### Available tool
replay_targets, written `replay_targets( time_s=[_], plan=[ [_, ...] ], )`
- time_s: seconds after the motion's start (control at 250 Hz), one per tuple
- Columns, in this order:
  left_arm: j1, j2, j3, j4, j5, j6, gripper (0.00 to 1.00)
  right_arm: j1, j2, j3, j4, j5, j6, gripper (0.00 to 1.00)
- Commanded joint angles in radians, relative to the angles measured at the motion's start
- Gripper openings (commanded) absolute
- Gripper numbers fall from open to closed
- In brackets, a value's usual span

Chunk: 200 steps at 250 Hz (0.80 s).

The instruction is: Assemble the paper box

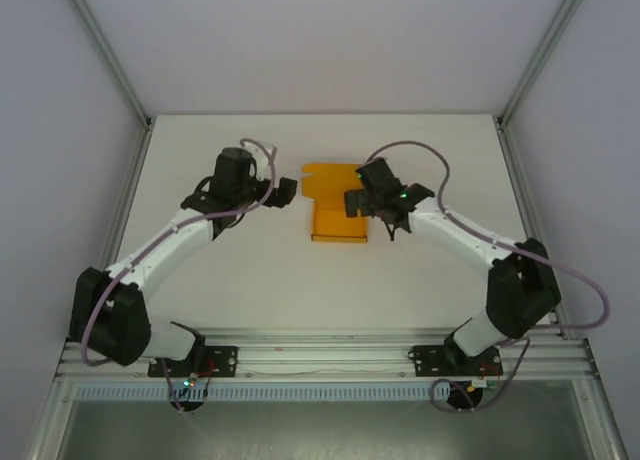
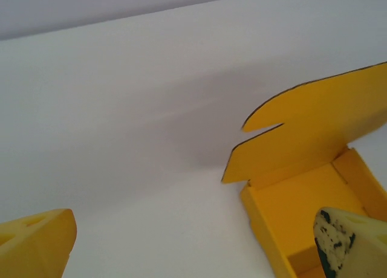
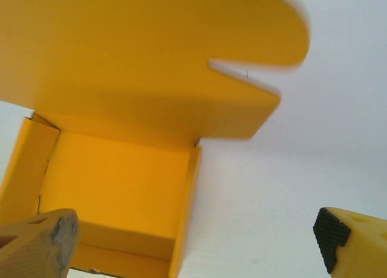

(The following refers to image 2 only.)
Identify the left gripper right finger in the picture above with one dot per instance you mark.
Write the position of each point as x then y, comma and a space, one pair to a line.
353, 247

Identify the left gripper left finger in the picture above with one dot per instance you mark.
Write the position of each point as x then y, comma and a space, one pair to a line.
33, 247

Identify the yellow cardboard box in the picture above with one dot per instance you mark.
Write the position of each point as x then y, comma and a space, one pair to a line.
302, 157

